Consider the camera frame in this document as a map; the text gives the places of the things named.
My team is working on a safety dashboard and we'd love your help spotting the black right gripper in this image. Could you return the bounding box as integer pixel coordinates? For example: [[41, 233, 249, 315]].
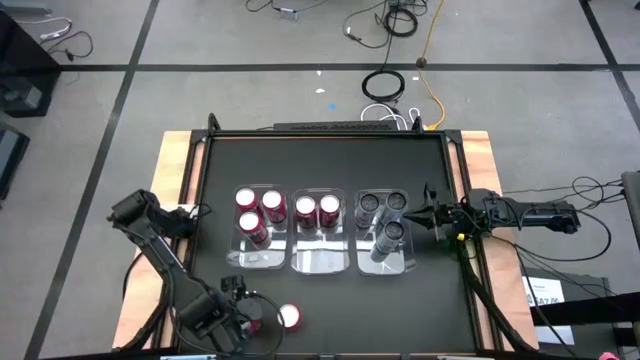
[[402, 182, 474, 243]]

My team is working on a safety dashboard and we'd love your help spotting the white Celsius drink can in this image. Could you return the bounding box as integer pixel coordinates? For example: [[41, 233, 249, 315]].
[[384, 191, 409, 221], [355, 192, 382, 234], [368, 220, 406, 264]]

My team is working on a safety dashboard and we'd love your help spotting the red Fanta soda can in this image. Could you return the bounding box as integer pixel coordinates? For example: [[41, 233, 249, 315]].
[[260, 189, 289, 225], [234, 187, 260, 214], [237, 210, 272, 250], [277, 302, 303, 333]]

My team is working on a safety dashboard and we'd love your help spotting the clear plastic storage bin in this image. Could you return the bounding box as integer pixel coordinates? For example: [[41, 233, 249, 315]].
[[228, 183, 292, 272], [289, 187, 350, 276], [353, 187, 417, 277]]

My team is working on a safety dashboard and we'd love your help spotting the black box with white label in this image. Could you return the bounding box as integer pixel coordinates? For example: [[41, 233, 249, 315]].
[[522, 267, 614, 347]]

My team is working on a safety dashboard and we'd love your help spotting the dark monitor screen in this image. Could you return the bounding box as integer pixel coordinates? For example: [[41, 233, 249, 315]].
[[0, 119, 31, 201]]

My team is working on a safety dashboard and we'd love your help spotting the black desk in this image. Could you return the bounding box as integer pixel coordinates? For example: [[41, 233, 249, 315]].
[[0, 8, 62, 119]]

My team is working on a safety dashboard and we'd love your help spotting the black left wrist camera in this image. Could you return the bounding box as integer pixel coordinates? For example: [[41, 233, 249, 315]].
[[220, 274, 248, 303]]

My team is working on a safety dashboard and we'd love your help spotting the white cable bundle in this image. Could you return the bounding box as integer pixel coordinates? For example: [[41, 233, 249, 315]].
[[359, 102, 422, 132]]

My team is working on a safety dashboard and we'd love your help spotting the black metal table frame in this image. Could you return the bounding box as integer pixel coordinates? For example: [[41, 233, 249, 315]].
[[117, 113, 539, 360]]

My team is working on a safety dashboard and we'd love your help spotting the black coiled floor cable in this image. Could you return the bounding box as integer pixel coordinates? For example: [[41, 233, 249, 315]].
[[361, 68, 406, 104], [382, 6, 419, 39]]

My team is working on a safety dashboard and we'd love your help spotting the orange extension cable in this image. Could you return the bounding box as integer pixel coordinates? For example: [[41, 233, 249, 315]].
[[416, 0, 447, 132]]

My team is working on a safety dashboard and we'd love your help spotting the black floor cable with plug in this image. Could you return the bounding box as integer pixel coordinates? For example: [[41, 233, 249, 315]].
[[342, 0, 396, 50]]

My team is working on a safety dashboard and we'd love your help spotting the thin black floor cable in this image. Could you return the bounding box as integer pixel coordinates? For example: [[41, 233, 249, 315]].
[[39, 29, 95, 64]]

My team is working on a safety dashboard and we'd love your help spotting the white floor cable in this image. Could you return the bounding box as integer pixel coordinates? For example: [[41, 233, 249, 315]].
[[17, 16, 75, 42]]

